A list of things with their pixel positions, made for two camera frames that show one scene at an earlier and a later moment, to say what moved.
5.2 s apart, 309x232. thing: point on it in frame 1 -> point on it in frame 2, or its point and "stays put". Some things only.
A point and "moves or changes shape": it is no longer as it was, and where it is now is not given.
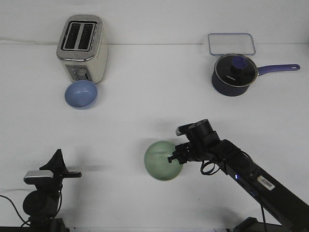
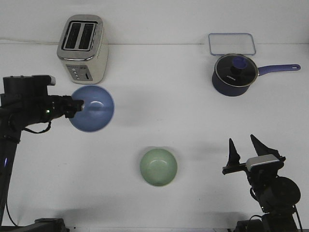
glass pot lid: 235,70 stays put
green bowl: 156,161 moves or changes shape
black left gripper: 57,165 -> 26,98
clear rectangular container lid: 221,44 stays put
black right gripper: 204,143 -> 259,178
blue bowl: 81,94 moves or changes shape
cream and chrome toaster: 83,49 stays put
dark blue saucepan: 235,91 stays put
